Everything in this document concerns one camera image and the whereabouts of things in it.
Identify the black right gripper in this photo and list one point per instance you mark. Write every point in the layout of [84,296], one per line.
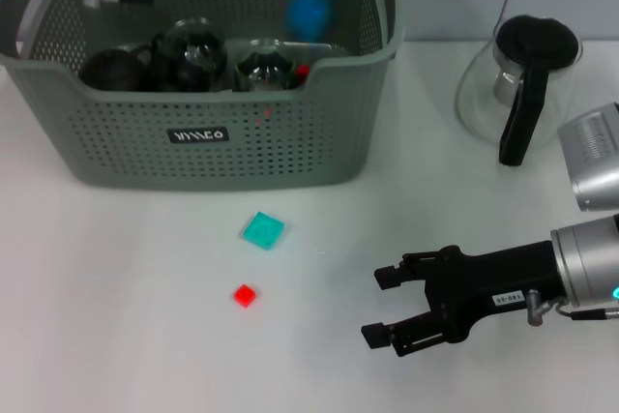
[483,282]

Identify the teal square toy block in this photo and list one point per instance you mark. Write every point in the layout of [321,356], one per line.
[263,231]

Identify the small red toy block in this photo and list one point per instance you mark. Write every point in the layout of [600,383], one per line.
[303,72]
[245,296]

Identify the blue square toy block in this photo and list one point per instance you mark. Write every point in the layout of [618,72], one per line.
[307,11]

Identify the grey-green perforated storage bin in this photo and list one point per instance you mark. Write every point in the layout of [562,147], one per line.
[242,152]

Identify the dark clay teapot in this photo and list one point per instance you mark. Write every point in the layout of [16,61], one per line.
[109,72]

